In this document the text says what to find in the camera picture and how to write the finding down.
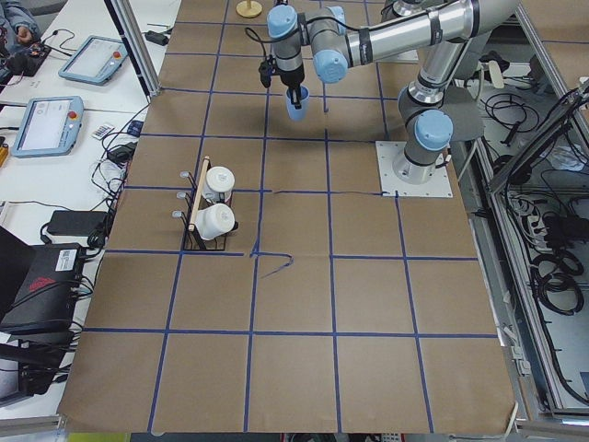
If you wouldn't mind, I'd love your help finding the teach pendant far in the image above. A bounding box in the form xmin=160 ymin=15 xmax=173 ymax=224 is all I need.
xmin=58 ymin=35 xmax=128 ymax=85

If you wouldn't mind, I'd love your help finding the teach pendant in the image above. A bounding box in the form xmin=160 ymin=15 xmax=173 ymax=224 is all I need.
xmin=10 ymin=96 xmax=84 ymax=157
xmin=58 ymin=35 xmax=128 ymax=85

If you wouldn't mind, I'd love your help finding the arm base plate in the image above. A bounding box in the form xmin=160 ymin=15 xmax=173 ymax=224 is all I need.
xmin=375 ymin=141 xmax=453 ymax=198
xmin=391 ymin=50 xmax=419 ymax=64

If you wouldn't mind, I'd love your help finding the black power adapter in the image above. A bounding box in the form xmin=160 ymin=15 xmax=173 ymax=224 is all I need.
xmin=44 ymin=210 xmax=107 ymax=237

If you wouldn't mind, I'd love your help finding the light blue cup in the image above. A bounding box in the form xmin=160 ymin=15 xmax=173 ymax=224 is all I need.
xmin=285 ymin=86 xmax=309 ymax=122

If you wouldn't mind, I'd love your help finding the small black power brick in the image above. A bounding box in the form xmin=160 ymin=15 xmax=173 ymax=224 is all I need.
xmin=144 ymin=30 xmax=169 ymax=46

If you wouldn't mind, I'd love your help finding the white mug front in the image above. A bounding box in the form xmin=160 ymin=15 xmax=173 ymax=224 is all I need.
xmin=196 ymin=203 xmax=238 ymax=240

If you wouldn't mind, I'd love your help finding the small remote control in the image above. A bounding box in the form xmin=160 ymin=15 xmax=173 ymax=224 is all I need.
xmin=91 ymin=122 xmax=115 ymax=140

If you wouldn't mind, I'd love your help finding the black wire mug rack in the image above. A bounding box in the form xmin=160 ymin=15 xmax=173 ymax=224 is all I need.
xmin=172 ymin=156 xmax=239 ymax=251

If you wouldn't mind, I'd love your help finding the grey office chair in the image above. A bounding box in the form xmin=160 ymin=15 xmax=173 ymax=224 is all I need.
xmin=442 ymin=51 xmax=510 ymax=143

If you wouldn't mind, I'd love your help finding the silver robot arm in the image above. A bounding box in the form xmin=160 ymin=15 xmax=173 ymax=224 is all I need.
xmin=259 ymin=1 xmax=519 ymax=184

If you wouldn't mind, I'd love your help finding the wooden mug tree stand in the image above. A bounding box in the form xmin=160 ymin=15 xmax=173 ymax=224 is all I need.
xmin=236 ymin=0 xmax=263 ymax=18

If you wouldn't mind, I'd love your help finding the aluminium frame post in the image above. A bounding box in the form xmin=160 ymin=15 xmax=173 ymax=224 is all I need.
xmin=104 ymin=0 xmax=161 ymax=98

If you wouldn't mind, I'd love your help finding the white mug rear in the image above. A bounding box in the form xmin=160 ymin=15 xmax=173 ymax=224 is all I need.
xmin=202 ymin=166 xmax=235 ymax=203

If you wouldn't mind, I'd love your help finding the white mug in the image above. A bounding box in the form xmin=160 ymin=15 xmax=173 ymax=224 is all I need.
xmin=196 ymin=203 xmax=238 ymax=240
xmin=202 ymin=166 xmax=235 ymax=203

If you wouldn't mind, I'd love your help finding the teach pendant near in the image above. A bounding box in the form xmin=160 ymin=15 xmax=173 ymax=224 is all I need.
xmin=10 ymin=96 xmax=84 ymax=157

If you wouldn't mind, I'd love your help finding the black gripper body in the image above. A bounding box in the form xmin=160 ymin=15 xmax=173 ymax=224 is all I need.
xmin=275 ymin=64 xmax=305 ymax=90

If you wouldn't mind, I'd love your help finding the black computer box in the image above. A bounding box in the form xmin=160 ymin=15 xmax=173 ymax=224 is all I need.
xmin=1 ymin=228 xmax=87 ymax=336

